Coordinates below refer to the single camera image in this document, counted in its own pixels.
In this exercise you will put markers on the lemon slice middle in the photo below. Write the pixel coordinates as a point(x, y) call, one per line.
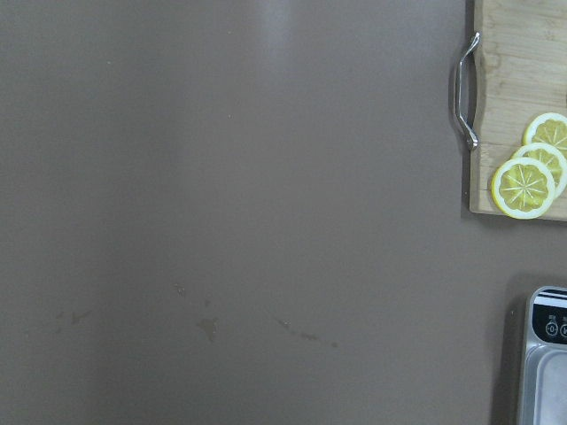
point(551, 158)

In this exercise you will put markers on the bamboo cutting board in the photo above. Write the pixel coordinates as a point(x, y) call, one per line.
point(511, 70)

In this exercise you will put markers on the lemon slice lower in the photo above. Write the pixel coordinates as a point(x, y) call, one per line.
point(548, 128)

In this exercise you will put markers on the silver digital kitchen scale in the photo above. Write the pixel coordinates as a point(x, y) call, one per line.
point(542, 387)

